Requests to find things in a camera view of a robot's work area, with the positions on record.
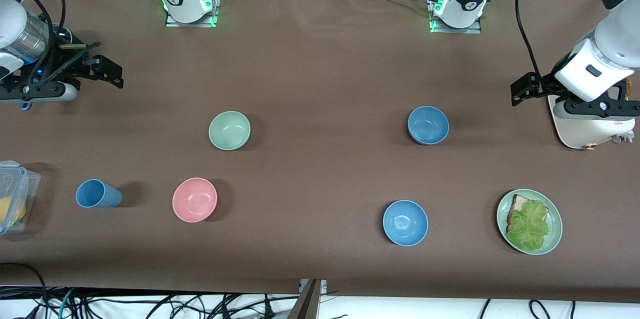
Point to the light green bowl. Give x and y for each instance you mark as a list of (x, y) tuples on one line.
[(229, 130)]

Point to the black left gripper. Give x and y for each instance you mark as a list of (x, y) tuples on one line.
[(546, 85)]

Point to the green lettuce leaf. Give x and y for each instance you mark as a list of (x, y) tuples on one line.
[(530, 224)]

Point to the yellow item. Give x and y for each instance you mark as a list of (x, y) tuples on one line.
[(10, 211)]

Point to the clear plastic container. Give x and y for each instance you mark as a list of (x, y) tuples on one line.
[(30, 194)]

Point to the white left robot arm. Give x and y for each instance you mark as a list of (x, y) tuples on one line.
[(610, 44)]

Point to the dark blue round object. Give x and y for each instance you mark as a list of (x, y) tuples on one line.
[(62, 35)]

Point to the light green plate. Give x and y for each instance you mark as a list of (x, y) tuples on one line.
[(556, 226)]

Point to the blue bowl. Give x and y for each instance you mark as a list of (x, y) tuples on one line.
[(405, 222), (428, 124)]

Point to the blue ribbed cup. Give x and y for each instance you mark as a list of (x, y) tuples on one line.
[(97, 194)]

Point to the table leg bracket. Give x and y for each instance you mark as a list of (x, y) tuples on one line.
[(310, 304)]

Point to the pink bowl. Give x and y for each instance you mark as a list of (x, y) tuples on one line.
[(194, 199)]

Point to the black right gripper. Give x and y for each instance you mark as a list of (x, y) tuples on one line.
[(64, 65)]

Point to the toast bread slice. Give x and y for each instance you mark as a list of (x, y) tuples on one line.
[(517, 203)]

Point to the white toaster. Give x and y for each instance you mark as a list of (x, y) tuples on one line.
[(585, 131)]

